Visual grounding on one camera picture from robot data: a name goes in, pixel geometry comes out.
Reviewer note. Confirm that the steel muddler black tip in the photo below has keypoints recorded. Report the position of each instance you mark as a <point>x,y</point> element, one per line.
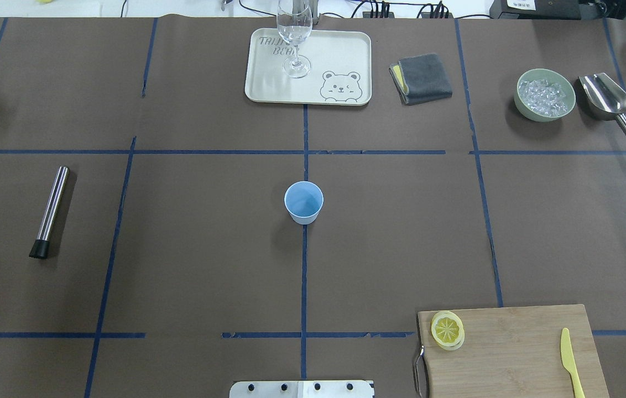
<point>40,248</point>

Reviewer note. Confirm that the light blue plastic cup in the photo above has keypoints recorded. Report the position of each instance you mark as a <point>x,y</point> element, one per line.
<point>304,201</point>

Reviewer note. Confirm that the yellow lemon slice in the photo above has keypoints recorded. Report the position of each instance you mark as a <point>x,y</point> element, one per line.
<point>447,330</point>

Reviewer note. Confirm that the yellow folded cloth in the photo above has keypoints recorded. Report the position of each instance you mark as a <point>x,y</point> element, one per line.
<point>399,78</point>

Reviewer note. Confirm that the grey folded cloth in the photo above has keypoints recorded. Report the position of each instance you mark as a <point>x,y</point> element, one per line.
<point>425,77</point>

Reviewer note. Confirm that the clear wine glass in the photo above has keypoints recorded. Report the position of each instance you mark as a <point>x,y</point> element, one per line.
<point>294,23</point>

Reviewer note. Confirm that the green bowl of ice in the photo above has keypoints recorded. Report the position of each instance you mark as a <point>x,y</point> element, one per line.
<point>543,96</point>

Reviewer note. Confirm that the bamboo cutting board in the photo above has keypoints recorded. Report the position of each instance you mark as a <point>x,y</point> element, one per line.
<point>512,352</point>

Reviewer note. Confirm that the yellow plastic knife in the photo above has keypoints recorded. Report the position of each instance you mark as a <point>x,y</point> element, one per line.
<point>569,363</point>

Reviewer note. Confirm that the steel ice scoop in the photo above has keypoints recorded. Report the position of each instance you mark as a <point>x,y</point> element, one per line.
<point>606,98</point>

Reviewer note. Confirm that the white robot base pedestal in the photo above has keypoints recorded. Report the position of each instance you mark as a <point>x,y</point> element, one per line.
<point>303,388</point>

